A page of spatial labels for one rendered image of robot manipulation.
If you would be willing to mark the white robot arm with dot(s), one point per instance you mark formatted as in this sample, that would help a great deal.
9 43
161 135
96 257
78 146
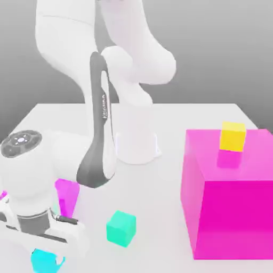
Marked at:
64 42

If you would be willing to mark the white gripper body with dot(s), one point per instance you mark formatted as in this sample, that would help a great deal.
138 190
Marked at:
75 243

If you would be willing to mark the small teal cube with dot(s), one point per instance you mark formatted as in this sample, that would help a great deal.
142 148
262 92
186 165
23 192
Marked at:
120 229

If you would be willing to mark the small cyan cube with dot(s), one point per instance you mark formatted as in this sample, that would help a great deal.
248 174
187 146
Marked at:
42 262

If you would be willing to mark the small magenta cube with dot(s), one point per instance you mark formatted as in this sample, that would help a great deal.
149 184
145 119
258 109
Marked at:
67 192

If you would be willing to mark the large magenta box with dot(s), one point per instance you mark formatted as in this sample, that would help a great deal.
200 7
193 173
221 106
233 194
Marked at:
234 213

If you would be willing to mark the small yellow cube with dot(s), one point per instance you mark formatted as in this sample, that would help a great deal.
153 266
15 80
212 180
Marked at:
232 138

